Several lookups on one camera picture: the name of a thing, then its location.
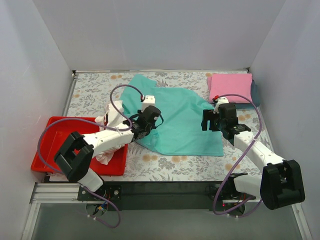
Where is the teal t shirt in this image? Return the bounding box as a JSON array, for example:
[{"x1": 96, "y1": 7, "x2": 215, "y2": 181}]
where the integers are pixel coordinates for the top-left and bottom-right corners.
[{"x1": 120, "y1": 74, "x2": 224, "y2": 157}]

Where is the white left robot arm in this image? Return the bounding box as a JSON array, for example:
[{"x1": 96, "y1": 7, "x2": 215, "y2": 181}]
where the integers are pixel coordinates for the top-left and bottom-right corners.
[{"x1": 54, "y1": 105, "x2": 162, "y2": 193}]

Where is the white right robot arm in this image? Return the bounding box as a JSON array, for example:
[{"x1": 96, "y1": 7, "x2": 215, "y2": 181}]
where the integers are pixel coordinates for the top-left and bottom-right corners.
[{"x1": 201, "y1": 98, "x2": 306, "y2": 210}]

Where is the white t shirt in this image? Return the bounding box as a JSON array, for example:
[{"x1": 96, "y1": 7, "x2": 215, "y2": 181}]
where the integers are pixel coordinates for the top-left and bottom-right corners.
[{"x1": 94, "y1": 100, "x2": 126, "y2": 166}]

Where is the folded pink t shirt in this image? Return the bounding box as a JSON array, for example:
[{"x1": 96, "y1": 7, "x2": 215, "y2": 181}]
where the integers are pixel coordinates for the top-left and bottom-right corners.
[{"x1": 207, "y1": 73, "x2": 253, "y2": 102}]

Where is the folded dark blue t shirt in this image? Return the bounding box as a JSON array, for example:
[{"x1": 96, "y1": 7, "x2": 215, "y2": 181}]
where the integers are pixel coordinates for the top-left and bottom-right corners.
[{"x1": 235, "y1": 80, "x2": 261, "y2": 109}]

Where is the floral tablecloth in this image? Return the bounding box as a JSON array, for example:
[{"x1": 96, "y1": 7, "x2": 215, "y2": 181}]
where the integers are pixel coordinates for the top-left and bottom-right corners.
[{"x1": 66, "y1": 70, "x2": 279, "y2": 182}]

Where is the red plastic tray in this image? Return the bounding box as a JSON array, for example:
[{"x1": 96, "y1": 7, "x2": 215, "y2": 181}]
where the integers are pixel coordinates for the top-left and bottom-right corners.
[{"x1": 40, "y1": 117, "x2": 128, "y2": 176}]

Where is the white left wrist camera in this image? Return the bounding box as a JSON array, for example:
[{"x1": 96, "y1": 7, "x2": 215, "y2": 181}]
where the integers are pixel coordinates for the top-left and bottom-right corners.
[{"x1": 140, "y1": 95, "x2": 156, "y2": 112}]

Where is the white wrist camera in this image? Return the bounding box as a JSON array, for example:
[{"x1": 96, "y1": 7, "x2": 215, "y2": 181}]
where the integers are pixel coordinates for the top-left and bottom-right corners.
[
  {"x1": 212, "y1": 95, "x2": 229, "y2": 114},
  {"x1": 140, "y1": 95, "x2": 156, "y2": 112}
]

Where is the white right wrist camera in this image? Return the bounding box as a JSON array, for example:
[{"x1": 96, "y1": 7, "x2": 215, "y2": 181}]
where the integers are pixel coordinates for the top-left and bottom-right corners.
[{"x1": 212, "y1": 95, "x2": 229, "y2": 114}]

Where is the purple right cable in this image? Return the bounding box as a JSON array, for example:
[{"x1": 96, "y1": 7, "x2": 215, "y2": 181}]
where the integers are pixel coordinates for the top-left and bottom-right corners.
[{"x1": 212, "y1": 93, "x2": 263, "y2": 219}]

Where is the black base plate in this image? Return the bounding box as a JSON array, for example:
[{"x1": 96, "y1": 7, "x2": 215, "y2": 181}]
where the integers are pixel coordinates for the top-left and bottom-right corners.
[{"x1": 77, "y1": 180, "x2": 256, "y2": 212}]

